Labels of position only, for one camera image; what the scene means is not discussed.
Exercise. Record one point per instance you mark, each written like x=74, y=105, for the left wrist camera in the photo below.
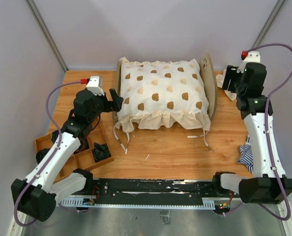
x=94, y=84

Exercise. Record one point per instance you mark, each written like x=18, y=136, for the large bear print cushion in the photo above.
x=157, y=94

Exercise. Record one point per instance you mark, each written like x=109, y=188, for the black item in tray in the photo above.
x=101, y=152

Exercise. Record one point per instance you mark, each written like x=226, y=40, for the wooden divided tray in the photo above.
x=82, y=158

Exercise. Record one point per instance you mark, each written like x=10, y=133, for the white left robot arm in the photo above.
x=37, y=195

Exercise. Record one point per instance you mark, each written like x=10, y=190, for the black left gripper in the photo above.
x=115, y=105

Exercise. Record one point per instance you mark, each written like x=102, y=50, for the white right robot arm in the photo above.
x=269, y=183

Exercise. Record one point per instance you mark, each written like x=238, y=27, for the white slotted cable duct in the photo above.
x=84, y=202

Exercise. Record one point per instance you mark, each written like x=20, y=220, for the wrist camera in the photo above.
x=94, y=84
x=251, y=56

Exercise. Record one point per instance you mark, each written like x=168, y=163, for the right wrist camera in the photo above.
x=251, y=56

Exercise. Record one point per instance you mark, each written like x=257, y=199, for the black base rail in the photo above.
x=153, y=191

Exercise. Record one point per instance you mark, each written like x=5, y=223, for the left aluminium frame post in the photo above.
x=46, y=33

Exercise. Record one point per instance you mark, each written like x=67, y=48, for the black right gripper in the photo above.
x=230, y=74

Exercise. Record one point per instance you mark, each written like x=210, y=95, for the blue striped cloth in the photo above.
x=246, y=155

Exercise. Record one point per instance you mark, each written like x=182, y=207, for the right aluminium frame post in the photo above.
x=277, y=9

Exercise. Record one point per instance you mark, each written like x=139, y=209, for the aluminium frame post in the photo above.
x=46, y=33
x=277, y=9

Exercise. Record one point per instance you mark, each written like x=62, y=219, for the wooden pet bed frame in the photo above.
x=208, y=77

